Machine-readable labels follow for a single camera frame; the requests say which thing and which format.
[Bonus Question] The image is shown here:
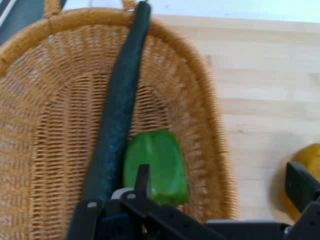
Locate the long dark green cucumber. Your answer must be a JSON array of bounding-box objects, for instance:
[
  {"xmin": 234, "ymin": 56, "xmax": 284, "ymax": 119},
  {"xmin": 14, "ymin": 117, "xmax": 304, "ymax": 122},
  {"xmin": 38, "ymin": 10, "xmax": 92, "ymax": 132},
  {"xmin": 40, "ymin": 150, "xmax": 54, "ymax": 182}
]
[{"xmin": 83, "ymin": 0, "xmax": 153, "ymax": 201}]

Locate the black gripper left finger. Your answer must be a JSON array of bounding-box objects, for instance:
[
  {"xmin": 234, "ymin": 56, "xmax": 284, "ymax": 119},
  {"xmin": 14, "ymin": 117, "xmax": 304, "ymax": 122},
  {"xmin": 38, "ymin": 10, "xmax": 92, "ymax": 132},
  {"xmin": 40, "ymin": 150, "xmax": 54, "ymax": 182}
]
[{"xmin": 66, "ymin": 163, "xmax": 222, "ymax": 240}]

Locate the green bell pepper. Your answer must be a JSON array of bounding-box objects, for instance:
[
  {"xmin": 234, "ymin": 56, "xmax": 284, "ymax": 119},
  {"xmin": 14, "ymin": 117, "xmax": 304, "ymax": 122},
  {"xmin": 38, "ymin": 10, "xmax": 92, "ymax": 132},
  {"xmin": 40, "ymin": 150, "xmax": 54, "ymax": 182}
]
[{"xmin": 123, "ymin": 129, "xmax": 190, "ymax": 207}]

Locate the bamboo cutting board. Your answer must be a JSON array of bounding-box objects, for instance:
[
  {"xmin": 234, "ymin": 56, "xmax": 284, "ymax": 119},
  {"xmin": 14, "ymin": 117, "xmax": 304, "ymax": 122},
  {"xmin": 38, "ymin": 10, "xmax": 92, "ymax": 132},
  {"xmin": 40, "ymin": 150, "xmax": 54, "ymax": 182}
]
[{"xmin": 149, "ymin": 14, "xmax": 320, "ymax": 222}]

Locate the woven wicker basket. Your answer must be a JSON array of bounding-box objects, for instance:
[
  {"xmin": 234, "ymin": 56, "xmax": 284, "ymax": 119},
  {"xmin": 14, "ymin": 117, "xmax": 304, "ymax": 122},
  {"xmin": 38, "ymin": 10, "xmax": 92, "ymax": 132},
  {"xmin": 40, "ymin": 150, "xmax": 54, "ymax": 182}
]
[{"xmin": 0, "ymin": 0, "xmax": 241, "ymax": 240}]

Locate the yellow bell pepper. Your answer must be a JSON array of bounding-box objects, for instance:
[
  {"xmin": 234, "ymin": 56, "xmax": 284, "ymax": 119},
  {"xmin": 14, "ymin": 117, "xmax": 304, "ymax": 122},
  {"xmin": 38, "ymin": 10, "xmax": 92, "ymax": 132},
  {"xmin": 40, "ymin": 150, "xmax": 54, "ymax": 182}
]
[{"xmin": 279, "ymin": 142, "xmax": 320, "ymax": 222}]

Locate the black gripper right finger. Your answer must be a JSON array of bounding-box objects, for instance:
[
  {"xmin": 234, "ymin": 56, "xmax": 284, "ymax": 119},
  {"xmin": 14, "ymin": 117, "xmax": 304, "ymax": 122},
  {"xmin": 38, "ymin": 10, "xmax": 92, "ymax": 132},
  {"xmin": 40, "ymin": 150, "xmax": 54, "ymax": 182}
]
[{"xmin": 284, "ymin": 161, "xmax": 320, "ymax": 240}]

